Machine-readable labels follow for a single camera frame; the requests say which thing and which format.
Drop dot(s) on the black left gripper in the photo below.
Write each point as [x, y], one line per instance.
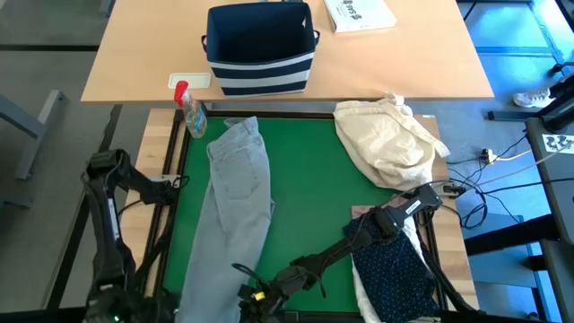
[157, 309]

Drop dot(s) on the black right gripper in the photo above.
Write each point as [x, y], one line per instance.
[273, 287]

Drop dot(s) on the grey garment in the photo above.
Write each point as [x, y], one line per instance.
[233, 215]

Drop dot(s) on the navy dotted shirt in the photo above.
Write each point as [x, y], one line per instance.
[394, 273]

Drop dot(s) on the pink button shirt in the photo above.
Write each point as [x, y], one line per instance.
[363, 210]

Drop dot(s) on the white button shirt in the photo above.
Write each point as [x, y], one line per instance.
[414, 238]

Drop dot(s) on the navy white striped laundry basket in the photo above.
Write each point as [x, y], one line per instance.
[262, 67]

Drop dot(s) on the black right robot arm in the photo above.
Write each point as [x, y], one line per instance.
[367, 233]

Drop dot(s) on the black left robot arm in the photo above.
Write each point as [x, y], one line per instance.
[107, 224]

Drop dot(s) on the green table mat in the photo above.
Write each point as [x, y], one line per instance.
[314, 179]

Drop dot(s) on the clear plastic bottle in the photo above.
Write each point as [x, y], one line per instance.
[196, 121]

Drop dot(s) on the cream shirt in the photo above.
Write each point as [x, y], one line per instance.
[390, 139]

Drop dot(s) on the small white card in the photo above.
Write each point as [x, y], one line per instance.
[190, 81]

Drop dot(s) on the yellow plug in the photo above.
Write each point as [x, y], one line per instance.
[491, 156]

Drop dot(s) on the light wooden desk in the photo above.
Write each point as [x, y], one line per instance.
[403, 67]

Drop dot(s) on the white book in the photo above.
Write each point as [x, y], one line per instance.
[359, 15]

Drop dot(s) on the grey side table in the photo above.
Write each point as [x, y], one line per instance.
[556, 202]

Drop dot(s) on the black white marker sticker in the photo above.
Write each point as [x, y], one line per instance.
[558, 143]

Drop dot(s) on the person's white shoe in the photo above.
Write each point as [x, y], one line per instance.
[531, 98]

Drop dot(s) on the black desk leg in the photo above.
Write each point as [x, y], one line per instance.
[556, 116]

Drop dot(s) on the person's leg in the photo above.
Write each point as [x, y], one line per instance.
[564, 85]

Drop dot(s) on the black metal table frame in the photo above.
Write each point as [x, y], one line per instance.
[67, 269]

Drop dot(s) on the grey metal bench frame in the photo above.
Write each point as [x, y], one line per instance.
[31, 125]

